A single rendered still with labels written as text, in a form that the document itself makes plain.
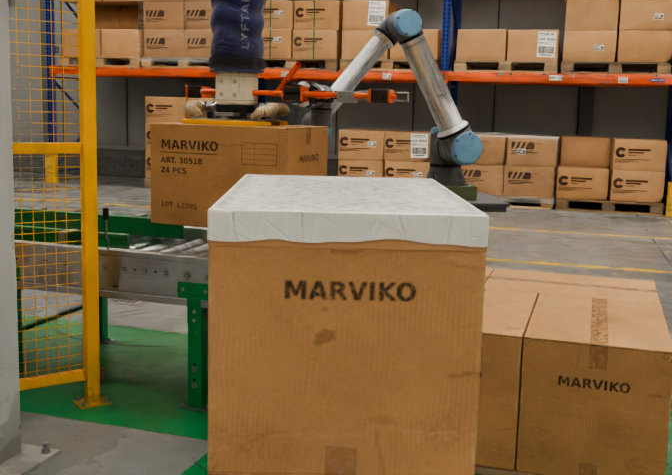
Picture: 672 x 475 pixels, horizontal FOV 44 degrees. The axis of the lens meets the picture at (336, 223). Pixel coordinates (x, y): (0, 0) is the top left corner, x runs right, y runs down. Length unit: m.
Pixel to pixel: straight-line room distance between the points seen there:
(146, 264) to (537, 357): 1.56
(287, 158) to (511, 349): 1.18
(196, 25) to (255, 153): 8.15
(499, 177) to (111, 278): 7.43
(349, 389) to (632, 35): 9.28
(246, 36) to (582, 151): 7.81
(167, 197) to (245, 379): 2.19
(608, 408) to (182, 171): 1.82
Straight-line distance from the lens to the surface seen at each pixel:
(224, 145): 3.25
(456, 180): 3.96
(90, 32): 3.25
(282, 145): 3.14
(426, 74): 3.74
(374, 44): 3.82
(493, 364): 2.46
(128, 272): 3.33
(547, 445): 2.52
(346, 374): 1.25
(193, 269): 3.19
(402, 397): 1.27
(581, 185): 10.33
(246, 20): 3.36
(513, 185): 10.28
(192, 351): 3.27
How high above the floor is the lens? 1.17
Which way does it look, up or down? 8 degrees down
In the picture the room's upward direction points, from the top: 1 degrees clockwise
